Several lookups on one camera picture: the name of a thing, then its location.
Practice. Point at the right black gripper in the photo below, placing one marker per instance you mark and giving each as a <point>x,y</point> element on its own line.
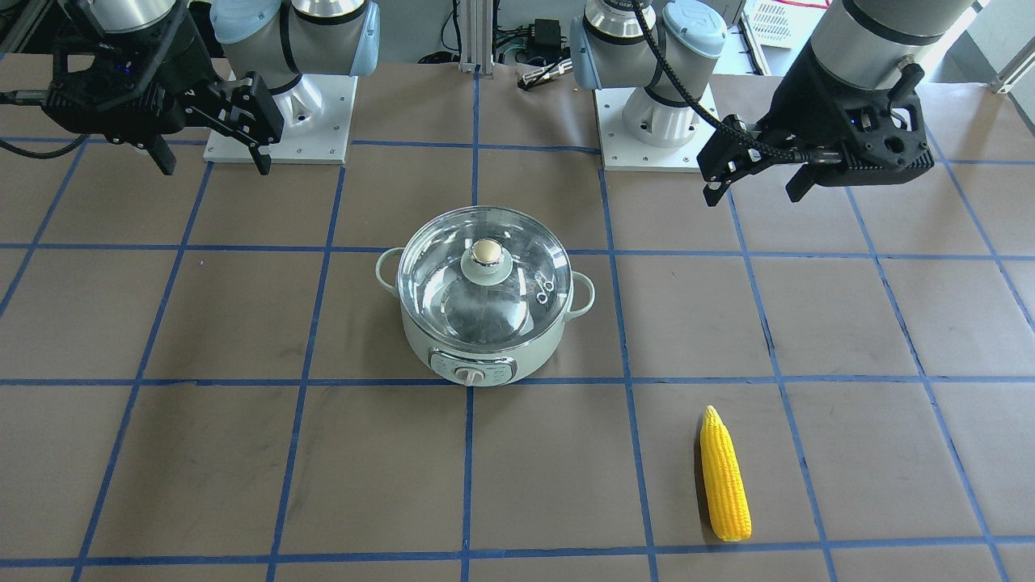
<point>179,58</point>

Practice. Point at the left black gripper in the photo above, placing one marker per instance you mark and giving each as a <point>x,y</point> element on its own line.
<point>799,103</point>

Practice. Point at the glass pot lid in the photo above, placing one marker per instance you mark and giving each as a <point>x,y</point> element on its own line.
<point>485,279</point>

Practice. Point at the yellow corn cob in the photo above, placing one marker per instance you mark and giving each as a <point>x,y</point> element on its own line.
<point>727,504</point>

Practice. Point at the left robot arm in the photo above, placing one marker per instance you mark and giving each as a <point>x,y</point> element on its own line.
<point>672,52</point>

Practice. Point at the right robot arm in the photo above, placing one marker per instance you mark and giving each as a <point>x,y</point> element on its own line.
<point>311,37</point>

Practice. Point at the light green electric pot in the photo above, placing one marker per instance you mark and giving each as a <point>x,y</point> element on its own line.
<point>482,369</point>

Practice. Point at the white plastic basket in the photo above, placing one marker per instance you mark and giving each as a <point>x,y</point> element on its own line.
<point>783,24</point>

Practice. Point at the black power adapter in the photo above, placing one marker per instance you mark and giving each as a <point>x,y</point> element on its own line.
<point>545,38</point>

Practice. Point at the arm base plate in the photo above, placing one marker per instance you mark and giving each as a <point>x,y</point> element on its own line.
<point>296,118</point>
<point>638,134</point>

